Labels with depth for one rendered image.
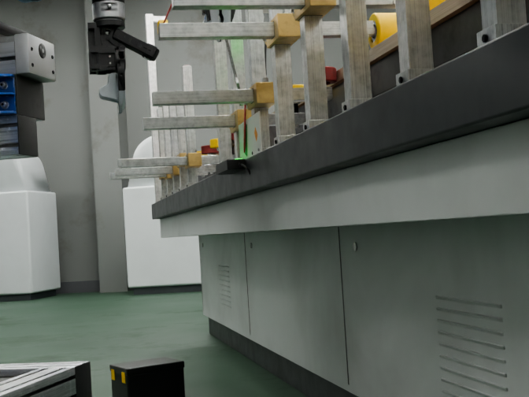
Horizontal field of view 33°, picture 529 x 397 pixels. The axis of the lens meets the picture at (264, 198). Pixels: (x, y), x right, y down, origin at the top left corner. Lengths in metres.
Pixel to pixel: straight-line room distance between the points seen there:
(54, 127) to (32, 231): 1.40
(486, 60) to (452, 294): 0.77
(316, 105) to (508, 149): 0.74
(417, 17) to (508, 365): 0.58
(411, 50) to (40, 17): 9.01
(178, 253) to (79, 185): 1.73
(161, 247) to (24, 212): 1.41
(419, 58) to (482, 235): 0.42
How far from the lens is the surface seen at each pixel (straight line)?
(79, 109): 9.76
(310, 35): 1.72
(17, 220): 8.96
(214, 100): 2.13
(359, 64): 1.46
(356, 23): 1.48
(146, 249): 8.51
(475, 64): 0.99
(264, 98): 2.11
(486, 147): 1.05
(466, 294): 1.61
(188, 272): 8.43
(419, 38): 1.23
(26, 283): 8.94
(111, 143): 9.32
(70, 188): 9.74
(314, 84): 1.70
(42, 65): 2.14
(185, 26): 1.89
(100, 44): 2.12
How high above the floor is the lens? 0.52
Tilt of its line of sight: 2 degrees up
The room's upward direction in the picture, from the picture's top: 4 degrees counter-clockwise
